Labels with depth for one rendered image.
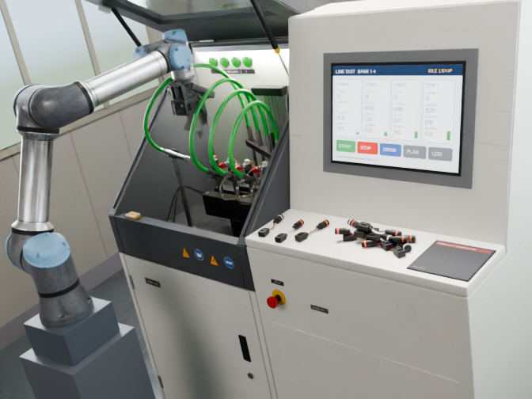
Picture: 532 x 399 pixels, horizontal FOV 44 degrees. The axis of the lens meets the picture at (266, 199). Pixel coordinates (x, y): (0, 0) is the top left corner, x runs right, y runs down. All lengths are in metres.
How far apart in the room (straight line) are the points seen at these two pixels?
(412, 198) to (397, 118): 0.22
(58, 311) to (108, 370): 0.22
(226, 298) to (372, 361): 0.55
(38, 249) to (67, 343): 0.27
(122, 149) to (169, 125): 1.69
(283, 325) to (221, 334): 0.33
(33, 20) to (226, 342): 2.24
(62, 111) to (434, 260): 1.04
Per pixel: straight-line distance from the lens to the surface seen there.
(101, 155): 4.12
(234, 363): 2.31
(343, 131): 1.91
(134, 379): 2.05
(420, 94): 1.77
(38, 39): 3.85
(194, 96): 2.18
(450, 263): 1.65
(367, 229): 1.77
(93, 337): 1.94
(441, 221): 1.79
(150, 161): 2.51
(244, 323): 2.14
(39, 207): 1.96
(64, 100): 1.82
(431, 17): 1.77
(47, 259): 1.84
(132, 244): 2.42
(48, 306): 1.91
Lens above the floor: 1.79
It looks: 22 degrees down
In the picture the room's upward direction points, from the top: 11 degrees counter-clockwise
